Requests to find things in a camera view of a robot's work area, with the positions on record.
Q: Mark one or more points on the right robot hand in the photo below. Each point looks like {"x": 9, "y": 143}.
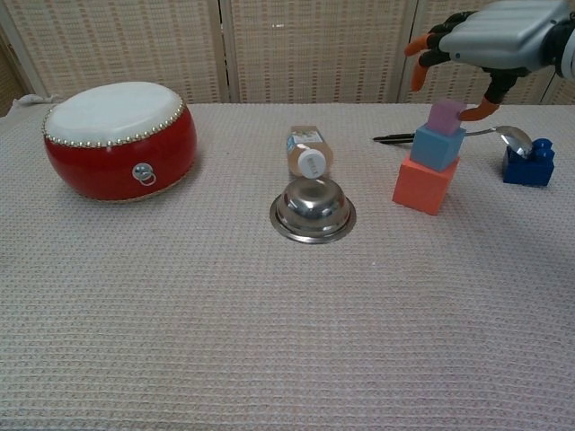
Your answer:
{"x": 498, "y": 38}

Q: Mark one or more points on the small pink cube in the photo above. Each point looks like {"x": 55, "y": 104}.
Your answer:
{"x": 444, "y": 117}

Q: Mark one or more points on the light blue cube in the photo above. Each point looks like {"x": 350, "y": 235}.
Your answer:
{"x": 433, "y": 150}

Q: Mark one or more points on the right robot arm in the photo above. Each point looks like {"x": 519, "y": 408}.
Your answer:
{"x": 567, "y": 36}

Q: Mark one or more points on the dark blue toy brick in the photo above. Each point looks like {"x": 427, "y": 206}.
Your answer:
{"x": 530, "y": 173}

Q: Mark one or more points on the large orange cube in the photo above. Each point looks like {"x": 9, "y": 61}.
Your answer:
{"x": 420, "y": 188}

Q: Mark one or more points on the woven folding screen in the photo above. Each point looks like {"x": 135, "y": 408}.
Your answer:
{"x": 314, "y": 49}

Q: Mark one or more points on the clear plastic drink bottle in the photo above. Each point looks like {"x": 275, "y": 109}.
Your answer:
{"x": 310, "y": 155}

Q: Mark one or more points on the upturned stainless steel bowl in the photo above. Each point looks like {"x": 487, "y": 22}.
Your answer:
{"x": 313, "y": 208}

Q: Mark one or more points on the red drum white skin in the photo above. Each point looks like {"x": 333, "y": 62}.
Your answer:
{"x": 121, "y": 148}

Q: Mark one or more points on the beige woven tablecloth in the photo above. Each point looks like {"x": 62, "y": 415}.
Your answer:
{"x": 179, "y": 323}

